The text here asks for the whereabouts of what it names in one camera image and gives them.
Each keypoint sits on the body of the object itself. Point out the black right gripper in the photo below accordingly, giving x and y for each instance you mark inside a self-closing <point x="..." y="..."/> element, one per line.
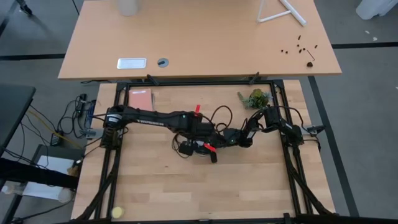
<point x="224" y="138"/>

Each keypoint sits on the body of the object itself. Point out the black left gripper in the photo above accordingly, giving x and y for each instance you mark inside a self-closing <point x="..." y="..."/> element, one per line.
<point x="203" y="140"/>

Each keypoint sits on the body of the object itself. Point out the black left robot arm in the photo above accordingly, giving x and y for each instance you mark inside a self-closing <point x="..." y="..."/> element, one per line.
<point x="155" y="119"/>

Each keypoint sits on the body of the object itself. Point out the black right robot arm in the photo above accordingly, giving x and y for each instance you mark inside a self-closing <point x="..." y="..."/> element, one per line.
<point x="273" y="121"/>

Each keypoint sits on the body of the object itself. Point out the potted succulent plant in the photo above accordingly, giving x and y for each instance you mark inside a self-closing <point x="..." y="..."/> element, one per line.
<point x="256" y="99"/>

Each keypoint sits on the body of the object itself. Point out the pink notebook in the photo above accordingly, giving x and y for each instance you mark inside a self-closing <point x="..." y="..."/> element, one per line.
<point x="140" y="98"/>

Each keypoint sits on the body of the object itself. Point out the black clamp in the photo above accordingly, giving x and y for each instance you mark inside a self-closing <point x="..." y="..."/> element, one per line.
<point x="254" y="78"/>
<point x="152" y="79"/>

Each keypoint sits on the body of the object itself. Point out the wooden desk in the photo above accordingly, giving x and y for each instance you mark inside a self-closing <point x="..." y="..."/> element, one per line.
<point x="199" y="37"/>

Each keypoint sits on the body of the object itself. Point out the white rectangular tray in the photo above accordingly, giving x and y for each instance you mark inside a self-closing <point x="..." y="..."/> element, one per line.
<point x="131" y="63"/>

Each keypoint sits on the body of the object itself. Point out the yellow round object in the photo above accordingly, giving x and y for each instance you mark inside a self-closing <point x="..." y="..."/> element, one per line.
<point x="117" y="212"/>

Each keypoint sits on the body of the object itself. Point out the dark round knob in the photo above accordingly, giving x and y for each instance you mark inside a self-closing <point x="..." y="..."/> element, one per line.
<point x="309" y="64"/>

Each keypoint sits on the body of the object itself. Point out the black hex key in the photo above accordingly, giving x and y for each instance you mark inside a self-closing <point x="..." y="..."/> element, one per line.
<point x="311" y="55"/>

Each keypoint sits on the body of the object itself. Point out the black power adapter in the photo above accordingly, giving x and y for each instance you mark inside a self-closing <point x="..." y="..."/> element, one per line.
<point x="55" y="139"/>

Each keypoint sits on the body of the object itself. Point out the clear plastic cup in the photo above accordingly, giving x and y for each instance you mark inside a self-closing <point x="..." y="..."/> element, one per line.
<point x="65" y="195"/>

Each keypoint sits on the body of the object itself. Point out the white cylinder container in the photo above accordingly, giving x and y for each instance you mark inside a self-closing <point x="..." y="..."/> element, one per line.
<point x="127" y="7"/>

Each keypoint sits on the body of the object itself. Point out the white stand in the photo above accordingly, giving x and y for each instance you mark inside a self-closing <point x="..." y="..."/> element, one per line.
<point x="293" y="13"/>

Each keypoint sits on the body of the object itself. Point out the white box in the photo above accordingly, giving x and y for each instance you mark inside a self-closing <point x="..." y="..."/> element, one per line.
<point x="46" y="177"/>

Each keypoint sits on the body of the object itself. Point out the black beam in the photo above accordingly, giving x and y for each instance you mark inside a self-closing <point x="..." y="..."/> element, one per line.
<point x="31" y="174"/>

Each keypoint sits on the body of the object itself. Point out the black side desk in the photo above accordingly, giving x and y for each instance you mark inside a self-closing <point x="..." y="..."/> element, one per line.
<point x="14" y="109"/>

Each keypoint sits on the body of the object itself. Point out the clear plastic bottle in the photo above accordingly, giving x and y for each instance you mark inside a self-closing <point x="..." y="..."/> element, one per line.
<point x="9" y="188"/>

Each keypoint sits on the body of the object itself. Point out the white cloth object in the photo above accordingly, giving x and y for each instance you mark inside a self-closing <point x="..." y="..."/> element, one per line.
<point x="376" y="7"/>

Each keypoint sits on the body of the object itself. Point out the black stand leg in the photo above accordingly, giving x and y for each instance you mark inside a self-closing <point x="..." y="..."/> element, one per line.
<point x="25" y="7"/>

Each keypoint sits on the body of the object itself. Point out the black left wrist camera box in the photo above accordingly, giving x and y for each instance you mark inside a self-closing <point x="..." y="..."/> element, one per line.
<point x="186" y="148"/>

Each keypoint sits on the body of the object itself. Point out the black aluminium table frame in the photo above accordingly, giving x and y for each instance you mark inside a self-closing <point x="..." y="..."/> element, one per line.
<point x="202" y="83"/>

